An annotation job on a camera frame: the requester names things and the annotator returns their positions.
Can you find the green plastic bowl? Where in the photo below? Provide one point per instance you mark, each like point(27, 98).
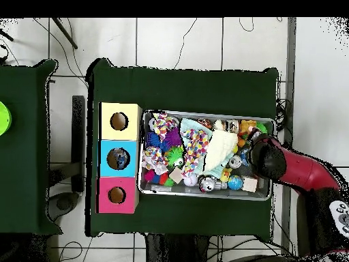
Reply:
point(4, 119)

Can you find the green spiky ball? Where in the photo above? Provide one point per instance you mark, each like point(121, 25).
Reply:
point(175, 156)

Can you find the blue spiky ball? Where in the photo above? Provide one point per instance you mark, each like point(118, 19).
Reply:
point(154, 140)

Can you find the yellow rubber duck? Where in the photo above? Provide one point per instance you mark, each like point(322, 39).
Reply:
point(225, 176)

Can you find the purple spiky ball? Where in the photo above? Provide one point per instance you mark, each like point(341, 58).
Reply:
point(174, 137)

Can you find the colourful patterned cloth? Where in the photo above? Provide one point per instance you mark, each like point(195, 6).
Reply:
point(195, 148)
point(154, 159)
point(163, 125)

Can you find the wooden three-hole box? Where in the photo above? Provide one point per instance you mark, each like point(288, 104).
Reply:
point(119, 141)

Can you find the crushed silver drink can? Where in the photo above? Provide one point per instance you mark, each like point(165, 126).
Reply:
point(235, 161)

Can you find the dark green table cloth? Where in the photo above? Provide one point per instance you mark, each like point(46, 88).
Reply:
point(32, 164)
point(180, 87)

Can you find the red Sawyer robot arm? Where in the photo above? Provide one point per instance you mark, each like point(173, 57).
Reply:
point(300, 169)

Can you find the black rod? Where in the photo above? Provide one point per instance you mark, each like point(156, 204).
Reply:
point(64, 33)

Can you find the brown plush bear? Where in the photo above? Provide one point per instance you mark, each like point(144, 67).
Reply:
point(247, 126)

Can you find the shallow clear mesh bin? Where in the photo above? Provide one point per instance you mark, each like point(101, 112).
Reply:
point(163, 188)

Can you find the green fluffy toy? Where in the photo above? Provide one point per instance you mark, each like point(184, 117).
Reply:
point(262, 127)

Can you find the grey round base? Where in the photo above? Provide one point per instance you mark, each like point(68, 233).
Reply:
point(64, 204)

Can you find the mint green cloth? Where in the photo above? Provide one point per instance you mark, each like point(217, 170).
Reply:
point(191, 125)

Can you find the white baseball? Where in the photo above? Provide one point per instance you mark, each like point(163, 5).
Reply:
point(190, 179)

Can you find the blue globe ball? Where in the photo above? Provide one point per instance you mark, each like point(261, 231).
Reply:
point(235, 182)

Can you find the red black drink can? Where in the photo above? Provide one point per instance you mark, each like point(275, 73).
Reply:
point(206, 184)

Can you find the cream yellow cloth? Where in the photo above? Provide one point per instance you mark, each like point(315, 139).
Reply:
point(221, 150)

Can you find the black flat bar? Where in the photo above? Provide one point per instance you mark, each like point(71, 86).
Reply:
point(78, 142)

